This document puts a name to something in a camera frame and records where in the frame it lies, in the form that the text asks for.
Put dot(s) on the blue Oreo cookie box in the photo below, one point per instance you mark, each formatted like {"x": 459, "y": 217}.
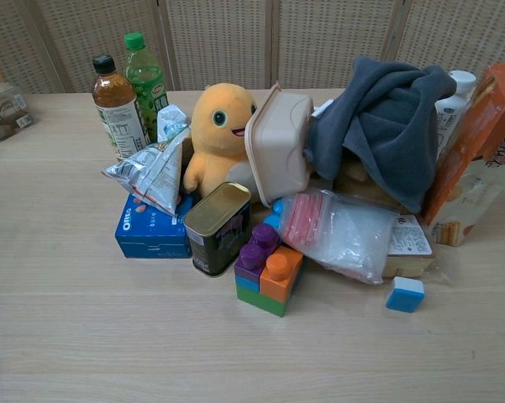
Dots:
{"x": 151, "y": 235}

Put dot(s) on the silver snack bag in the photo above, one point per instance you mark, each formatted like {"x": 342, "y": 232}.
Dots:
{"x": 155, "y": 168}

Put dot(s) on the colourful toy building blocks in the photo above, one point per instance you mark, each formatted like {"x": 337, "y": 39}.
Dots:
{"x": 269, "y": 277}

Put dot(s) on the green soda bottle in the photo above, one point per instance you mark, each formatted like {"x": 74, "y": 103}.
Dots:
{"x": 148, "y": 84}

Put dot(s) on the blue white square block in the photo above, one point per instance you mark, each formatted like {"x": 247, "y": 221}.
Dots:
{"x": 404, "y": 295}

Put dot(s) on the orange plush toy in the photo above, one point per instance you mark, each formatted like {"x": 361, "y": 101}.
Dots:
{"x": 220, "y": 138}

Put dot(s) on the clear plastic package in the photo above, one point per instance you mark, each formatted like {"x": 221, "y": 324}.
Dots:
{"x": 2, "y": 113}

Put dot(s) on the dark grey cloth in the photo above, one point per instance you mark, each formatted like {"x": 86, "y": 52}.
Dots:
{"x": 386, "y": 126}

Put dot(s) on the beige plastic container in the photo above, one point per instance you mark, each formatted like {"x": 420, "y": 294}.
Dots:
{"x": 277, "y": 147}

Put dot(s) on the orange cracker box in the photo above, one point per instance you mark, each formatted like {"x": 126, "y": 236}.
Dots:
{"x": 475, "y": 168}

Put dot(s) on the white milk bottle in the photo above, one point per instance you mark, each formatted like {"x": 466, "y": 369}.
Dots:
{"x": 453, "y": 109}

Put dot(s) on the woven folding screen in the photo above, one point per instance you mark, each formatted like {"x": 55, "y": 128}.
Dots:
{"x": 252, "y": 42}

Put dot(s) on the clear zip bag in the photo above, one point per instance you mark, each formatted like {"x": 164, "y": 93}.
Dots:
{"x": 340, "y": 235}

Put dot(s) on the brown tea bottle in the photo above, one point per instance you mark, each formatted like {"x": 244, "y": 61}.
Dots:
{"x": 117, "y": 113}

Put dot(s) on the gold-lid luncheon meat can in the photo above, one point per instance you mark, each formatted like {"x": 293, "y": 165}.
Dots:
{"x": 218, "y": 226}

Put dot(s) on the light blue plastic toy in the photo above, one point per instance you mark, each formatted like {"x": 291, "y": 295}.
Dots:
{"x": 275, "y": 216}

